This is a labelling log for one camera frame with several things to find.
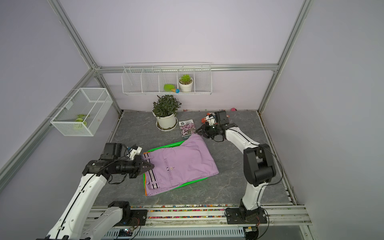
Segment large potted green plant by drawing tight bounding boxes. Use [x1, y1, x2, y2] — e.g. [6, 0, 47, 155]
[152, 95, 182, 131]

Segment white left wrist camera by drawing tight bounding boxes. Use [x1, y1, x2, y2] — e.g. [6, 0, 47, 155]
[128, 145, 142, 160]

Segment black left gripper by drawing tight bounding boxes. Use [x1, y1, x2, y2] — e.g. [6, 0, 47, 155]
[113, 154, 155, 178]

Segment orange pants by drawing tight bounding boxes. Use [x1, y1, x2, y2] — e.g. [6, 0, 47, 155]
[144, 181, 148, 196]

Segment flower seed packet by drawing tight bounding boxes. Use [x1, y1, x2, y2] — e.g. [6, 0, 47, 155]
[179, 120, 196, 139]

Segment purple garment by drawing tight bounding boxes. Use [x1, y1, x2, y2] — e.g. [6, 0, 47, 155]
[143, 134, 219, 196]

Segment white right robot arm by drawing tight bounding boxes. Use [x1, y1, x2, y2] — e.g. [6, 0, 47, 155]
[196, 111, 277, 214]

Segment green toy on shelf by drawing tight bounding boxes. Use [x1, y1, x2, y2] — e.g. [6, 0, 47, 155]
[164, 84, 180, 94]

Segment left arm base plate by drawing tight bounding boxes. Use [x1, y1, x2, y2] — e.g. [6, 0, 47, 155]
[118, 209, 148, 227]

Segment red and white work glove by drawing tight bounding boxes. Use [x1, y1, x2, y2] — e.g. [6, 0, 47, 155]
[201, 112, 230, 125]

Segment white wire wall shelf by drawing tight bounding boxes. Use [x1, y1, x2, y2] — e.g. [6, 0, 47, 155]
[122, 62, 213, 95]

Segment aluminium front rail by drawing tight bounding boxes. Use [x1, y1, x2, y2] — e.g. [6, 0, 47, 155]
[55, 203, 313, 240]

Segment white wire side basket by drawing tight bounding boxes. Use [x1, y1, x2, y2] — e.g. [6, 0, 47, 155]
[51, 88, 113, 137]

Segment green item in side basket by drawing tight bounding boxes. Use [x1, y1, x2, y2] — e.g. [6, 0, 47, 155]
[74, 114, 89, 130]

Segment green plastic basket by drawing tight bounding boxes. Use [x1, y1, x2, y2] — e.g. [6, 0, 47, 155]
[143, 141, 208, 190]

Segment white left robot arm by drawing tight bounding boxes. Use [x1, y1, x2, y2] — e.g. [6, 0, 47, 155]
[45, 143, 155, 240]

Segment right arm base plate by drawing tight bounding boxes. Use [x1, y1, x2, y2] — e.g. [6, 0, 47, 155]
[224, 206, 268, 225]

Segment small potted succulent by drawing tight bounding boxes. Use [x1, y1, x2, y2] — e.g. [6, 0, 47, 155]
[179, 75, 194, 93]

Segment aluminium corner frame post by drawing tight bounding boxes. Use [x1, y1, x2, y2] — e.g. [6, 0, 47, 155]
[258, 0, 314, 115]

